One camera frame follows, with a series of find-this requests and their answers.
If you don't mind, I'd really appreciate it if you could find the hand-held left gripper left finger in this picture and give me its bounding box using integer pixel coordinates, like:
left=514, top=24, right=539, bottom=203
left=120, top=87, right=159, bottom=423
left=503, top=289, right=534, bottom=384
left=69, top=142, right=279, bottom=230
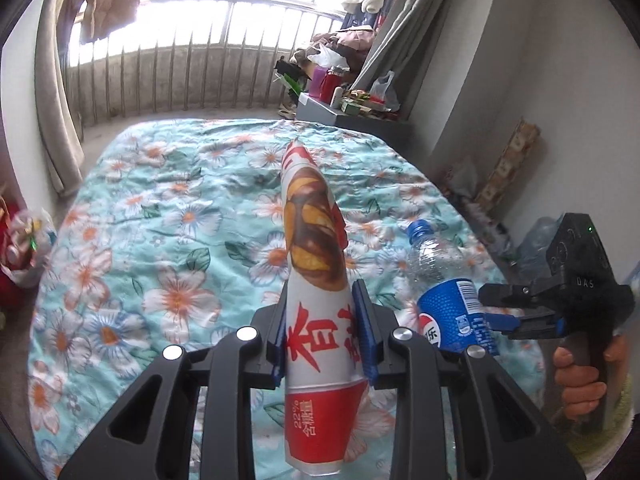
left=57, top=282, right=291, bottom=480

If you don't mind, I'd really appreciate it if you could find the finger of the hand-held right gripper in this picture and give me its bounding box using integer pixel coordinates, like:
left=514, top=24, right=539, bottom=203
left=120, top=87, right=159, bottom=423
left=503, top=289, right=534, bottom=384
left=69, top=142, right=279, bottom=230
left=477, top=279, right=566, bottom=312
left=481, top=311, right=567, bottom=345

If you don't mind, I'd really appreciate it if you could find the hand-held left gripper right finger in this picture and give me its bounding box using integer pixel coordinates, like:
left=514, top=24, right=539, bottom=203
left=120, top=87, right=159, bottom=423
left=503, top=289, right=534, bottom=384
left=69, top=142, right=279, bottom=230
left=350, top=280, right=587, bottom=480

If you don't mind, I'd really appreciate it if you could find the blue label plastic bottle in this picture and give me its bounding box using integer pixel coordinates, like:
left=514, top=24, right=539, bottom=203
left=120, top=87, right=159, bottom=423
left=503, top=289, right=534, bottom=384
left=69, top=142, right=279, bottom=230
left=405, top=220, right=501, bottom=357

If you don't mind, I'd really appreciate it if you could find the bread picture snack wrapper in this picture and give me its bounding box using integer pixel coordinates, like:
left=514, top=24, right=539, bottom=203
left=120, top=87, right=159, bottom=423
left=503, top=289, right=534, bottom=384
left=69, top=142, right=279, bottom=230
left=279, top=137, right=372, bottom=478

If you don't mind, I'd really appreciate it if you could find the person's right hand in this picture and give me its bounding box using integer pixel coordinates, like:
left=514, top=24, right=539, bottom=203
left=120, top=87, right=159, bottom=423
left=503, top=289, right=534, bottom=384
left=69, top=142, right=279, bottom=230
left=552, top=335, right=630, bottom=423

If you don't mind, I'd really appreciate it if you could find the large clear water jug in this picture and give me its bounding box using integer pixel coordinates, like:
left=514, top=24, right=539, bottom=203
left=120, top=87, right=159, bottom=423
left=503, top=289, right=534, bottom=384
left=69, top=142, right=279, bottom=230
left=515, top=215, right=563, bottom=272

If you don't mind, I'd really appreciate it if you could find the printed cardboard board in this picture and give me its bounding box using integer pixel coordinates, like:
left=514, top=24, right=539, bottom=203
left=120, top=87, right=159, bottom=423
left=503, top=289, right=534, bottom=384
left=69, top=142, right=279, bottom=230
left=472, top=117, right=542, bottom=211

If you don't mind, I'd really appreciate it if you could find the floral turquoise blanket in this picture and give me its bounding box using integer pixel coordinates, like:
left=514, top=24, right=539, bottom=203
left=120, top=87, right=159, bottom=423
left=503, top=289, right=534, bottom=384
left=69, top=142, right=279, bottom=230
left=27, top=117, right=546, bottom=480

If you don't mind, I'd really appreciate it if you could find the grey cabinet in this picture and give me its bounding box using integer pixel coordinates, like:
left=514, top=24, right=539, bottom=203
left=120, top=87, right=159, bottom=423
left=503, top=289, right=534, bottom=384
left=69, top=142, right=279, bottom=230
left=295, top=95, right=413, bottom=148

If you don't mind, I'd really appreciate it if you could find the white plastic bag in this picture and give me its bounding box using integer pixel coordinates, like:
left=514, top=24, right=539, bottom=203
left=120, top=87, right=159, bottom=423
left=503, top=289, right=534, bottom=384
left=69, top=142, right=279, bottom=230
left=305, top=42, right=351, bottom=68
left=367, top=71, right=401, bottom=113

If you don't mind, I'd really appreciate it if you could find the red thermos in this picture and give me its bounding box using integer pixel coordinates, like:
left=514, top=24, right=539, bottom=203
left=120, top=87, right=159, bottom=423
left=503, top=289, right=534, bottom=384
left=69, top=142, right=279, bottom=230
left=319, top=67, right=341, bottom=106

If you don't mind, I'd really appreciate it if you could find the plastic bag of scraps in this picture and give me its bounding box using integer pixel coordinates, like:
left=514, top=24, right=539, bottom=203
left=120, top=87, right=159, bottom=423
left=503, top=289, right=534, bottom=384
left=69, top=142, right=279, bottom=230
left=5, top=207, right=58, bottom=288

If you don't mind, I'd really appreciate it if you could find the metal balcony railing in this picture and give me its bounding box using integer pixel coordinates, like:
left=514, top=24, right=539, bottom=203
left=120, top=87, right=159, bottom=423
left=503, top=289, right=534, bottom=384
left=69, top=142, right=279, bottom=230
left=62, top=0, right=346, bottom=128

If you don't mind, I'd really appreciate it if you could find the pile of clothes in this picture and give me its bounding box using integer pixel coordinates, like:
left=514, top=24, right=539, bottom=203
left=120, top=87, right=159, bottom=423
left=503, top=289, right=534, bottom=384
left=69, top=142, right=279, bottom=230
left=292, top=27, right=377, bottom=78

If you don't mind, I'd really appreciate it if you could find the beige curtain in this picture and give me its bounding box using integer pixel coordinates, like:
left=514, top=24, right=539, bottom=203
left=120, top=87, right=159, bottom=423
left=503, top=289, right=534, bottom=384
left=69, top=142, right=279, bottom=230
left=32, top=0, right=87, bottom=197

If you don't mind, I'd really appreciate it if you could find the beige quilted jacket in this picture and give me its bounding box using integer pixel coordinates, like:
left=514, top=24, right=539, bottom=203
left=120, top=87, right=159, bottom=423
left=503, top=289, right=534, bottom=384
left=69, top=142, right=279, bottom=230
left=70, top=0, right=141, bottom=45

